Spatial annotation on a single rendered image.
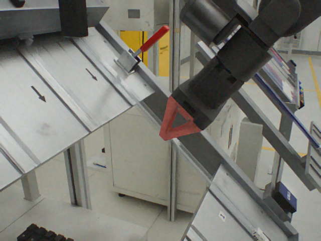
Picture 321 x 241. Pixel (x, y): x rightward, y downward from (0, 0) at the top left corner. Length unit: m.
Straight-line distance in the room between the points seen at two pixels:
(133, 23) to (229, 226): 1.11
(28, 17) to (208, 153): 0.37
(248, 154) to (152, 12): 0.80
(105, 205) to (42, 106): 1.51
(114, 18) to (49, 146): 1.18
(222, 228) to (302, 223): 1.42
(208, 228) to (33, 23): 0.36
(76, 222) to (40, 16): 0.52
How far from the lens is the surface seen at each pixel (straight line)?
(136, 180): 1.71
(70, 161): 0.79
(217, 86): 0.40
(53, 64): 0.44
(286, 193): 0.60
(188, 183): 1.58
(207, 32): 0.39
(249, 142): 0.85
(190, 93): 0.40
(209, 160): 0.56
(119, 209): 1.81
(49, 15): 0.44
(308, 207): 2.00
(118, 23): 1.46
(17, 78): 0.39
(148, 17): 1.39
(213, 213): 0.46
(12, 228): 0.83
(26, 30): 0.43
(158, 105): 0.55
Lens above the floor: 1.12
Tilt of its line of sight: 22 degrees down
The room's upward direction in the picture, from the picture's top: straight up
